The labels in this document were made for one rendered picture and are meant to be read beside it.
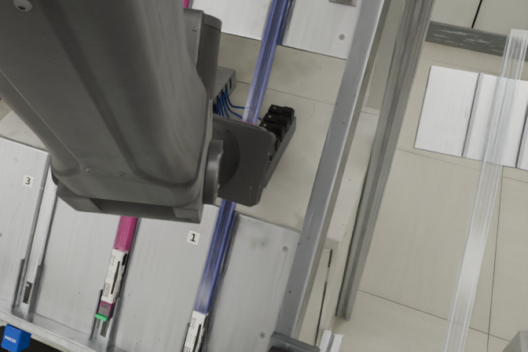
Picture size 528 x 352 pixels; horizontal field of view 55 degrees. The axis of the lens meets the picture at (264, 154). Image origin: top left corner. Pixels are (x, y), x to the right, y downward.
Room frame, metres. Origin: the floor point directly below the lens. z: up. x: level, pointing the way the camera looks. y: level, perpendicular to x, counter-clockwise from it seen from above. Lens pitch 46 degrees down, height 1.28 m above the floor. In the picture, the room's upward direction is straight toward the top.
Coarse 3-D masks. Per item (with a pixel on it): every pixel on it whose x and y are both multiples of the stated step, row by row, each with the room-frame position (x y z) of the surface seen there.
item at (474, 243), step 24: (504, 48) 0.34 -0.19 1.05; (504, 72) 0.32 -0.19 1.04; (504, 96) 0.31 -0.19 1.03; (504, 120) 0.29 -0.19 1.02; (504, 144) 0.28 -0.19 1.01; (480, 168) 0.27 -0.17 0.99; (480, 192) 0.25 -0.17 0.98; (480, 216) 0.24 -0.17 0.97; (480, 240) 0.22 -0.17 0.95; (480, 264) 0.21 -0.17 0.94; (456, 288) 0.20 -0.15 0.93; (456, 312) 0.18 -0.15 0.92; (456, 336) 0.17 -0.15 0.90
